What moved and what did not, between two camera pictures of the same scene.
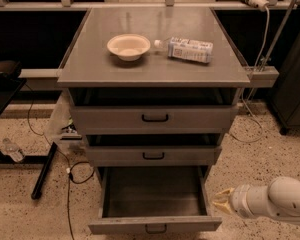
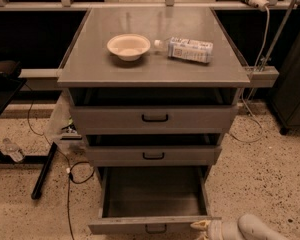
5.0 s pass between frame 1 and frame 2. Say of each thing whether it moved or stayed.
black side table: stayed
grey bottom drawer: stayed
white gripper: moved
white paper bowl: stayed
